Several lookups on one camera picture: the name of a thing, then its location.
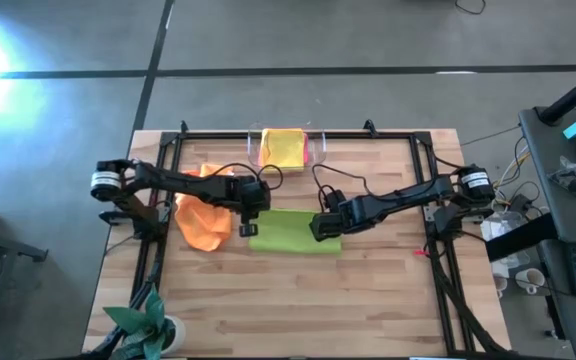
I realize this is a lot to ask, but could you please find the green towel with white tag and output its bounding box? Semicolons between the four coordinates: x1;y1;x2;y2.
247;208;343;256

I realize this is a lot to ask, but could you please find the orange microfiber towel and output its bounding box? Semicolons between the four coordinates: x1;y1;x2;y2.
174;163;234;253

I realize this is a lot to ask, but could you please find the yellow microfiber towel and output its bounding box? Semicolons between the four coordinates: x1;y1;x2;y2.
259;128;307;174

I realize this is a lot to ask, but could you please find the clear plastic bin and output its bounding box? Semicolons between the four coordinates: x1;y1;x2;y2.
247;124;328;177

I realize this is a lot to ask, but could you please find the white plant pot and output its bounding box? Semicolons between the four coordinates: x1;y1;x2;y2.
160;314;188;354

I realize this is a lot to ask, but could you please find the white plastic bag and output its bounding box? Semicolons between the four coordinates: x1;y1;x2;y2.
480;209;532;269

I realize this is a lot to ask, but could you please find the green artificial plant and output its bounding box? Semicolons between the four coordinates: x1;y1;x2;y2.
102;284;177;360

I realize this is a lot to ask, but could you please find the white cup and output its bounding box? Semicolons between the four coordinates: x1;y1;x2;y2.
490;262;510;299

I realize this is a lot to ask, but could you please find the black slanted desk bar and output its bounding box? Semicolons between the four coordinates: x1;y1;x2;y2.
485;213;559;262

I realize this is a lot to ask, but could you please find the black power adapter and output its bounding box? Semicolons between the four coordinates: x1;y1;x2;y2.
510;193;534;214

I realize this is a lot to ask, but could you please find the white mug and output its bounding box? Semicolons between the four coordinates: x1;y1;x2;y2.
515;268;547;296

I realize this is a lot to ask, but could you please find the grey side desk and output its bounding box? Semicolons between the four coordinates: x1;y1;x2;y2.
517;107;576;360

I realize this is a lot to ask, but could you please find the black slanted pole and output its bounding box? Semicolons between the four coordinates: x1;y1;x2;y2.
537;62;576;126

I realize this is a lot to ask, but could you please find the left camera cable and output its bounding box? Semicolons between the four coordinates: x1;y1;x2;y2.
207;162;285;191

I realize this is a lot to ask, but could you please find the camera cable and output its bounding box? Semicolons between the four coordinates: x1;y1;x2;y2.
311;163;370;211
207;162;285;191

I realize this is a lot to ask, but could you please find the right camera cable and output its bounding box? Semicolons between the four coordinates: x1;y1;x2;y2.
311;163;370;211

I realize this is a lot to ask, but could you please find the black metal table frame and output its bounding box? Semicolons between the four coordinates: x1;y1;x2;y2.
130;119;512;357

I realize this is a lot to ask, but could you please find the white and yellow cable bundle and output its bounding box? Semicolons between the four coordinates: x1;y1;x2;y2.
467;134;544;206

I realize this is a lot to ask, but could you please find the black floor cable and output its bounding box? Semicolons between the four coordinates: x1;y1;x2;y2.
455;0;487;16

